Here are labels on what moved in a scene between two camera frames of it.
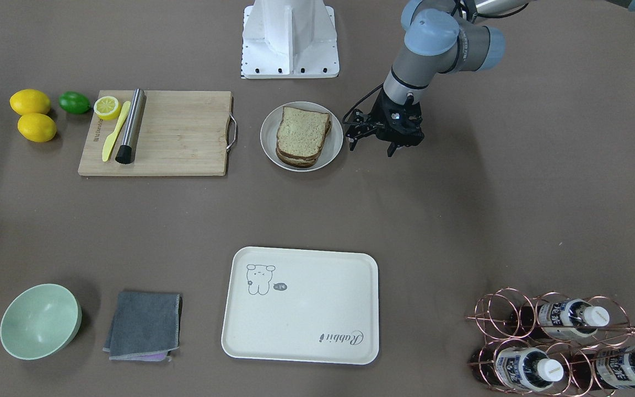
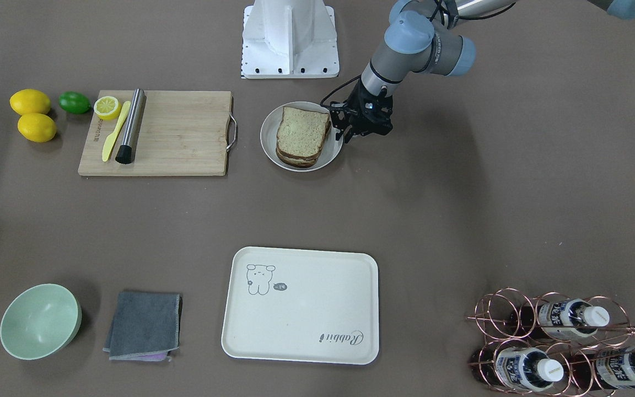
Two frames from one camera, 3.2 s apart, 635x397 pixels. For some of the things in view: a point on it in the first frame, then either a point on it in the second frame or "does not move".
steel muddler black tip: x=124 y=156 does not move
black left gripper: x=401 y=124 -> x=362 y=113
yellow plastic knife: x=109 y=139 does not move
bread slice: x=301 y=132 does not move
